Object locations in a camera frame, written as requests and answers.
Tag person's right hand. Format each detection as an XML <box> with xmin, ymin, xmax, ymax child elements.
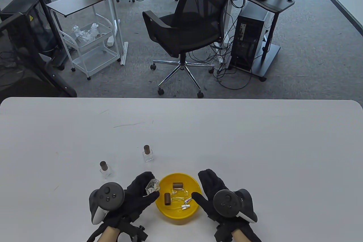
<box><xmin>191</xmin><ymin>169</ymin><xmax>262</xmax><ymax>242</ymax></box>

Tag person's left hand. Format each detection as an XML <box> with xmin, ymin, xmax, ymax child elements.
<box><xmin>101</xmin><ymin>172</ymin><xmax>160</xmax><ymax>230</ymax></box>

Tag person's left forearm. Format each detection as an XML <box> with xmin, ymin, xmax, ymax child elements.
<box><xmin>98</xmin><ymin>226</ymin><xmax>119</xmax><ymax>242</ymax></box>

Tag person's right forearm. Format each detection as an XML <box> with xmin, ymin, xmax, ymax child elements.
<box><xmin>231</xmin><ymin>229</ymin><xmax>248</xmax><ymax>242</ymax></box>

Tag black and white tracking controller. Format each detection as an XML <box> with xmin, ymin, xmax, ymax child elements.
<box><xmin>89</xmin><ymin>182</ymin><xmax>125</xmax><ymax>225</ymax></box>
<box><xmin>213</xmin><ymin>189</ymin><xmax>258</xmax><ymax>223</ymax></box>

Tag yellow bowl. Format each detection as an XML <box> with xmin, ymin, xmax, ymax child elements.
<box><xmin>155</xmin><ymin>172</ymin><xmax>202</xmax><ymax>219</ymax></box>

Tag white metal utility cart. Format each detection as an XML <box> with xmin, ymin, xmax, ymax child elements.
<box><xmin>50</xmin><ymin>7</ymin><xmax>122</xmax><ymax>81</ymax></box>

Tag black computer tower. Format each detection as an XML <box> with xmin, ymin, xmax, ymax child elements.
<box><xmin>230</xmin><ymin>1</ymin><xmax>270</xmax><ymax>72</ymax></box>

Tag crumpled clear plastic wrap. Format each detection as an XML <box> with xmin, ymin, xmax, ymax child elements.
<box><xmin>71</xmin><ymin>22</ymin><xmax>100</xmax><ymax>41</ymax></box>

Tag black mesh office chair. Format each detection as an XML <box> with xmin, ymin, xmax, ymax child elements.
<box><xmin>142</xmin><ymin>0</ymin><xmax>244</xmax><ymax>98</ymax></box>

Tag black mobile computer stand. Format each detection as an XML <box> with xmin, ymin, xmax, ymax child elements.
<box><xmin>225</xmin><ymin>0</ymin><xmax>295</xmax><ymax>81</ymax></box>

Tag black equipment cabinet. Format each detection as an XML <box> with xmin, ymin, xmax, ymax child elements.
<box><xmin>0</xmin><ymin>0</ymin><xmax>61</xmax><ymax>55</ymax></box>

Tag dark wooden cart top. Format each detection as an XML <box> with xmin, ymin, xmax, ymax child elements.
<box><xmin>46</xmin><ymin>0</ymin><xmax>109</xmax><ymax>18</ymax></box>

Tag black stand pole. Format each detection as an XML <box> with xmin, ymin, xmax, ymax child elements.
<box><xmin>26</xmin><ymin>0</ymin><xmax>68</xmax><ymax>71</ymax></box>

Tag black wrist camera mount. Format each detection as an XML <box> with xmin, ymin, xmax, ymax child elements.
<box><xmin>118</xmin><ymin>216</ymin><xmax>148</xmax><ymax>242</ymax></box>
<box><xmin>214</xmin><ymin>225</ymin><xmax>233</xmax><ymax>242</ymax></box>

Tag black floor cables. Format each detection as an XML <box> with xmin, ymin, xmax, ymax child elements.
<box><xmin>189</xmin><ymin>36</ymin><xmax>253</xmax><ymax>91</ymax></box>

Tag white metal frame desk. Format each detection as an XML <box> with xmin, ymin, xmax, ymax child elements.
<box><xmin>74</xmin><ymin>0</ymin><xmax>261</xmax><ymax>66</ymax></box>

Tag large black equipment frame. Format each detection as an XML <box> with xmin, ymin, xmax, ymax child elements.
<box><xmin>0</xmin><ymin>12</ymin><xmax>77</xmax><ymax>98</ymax></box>

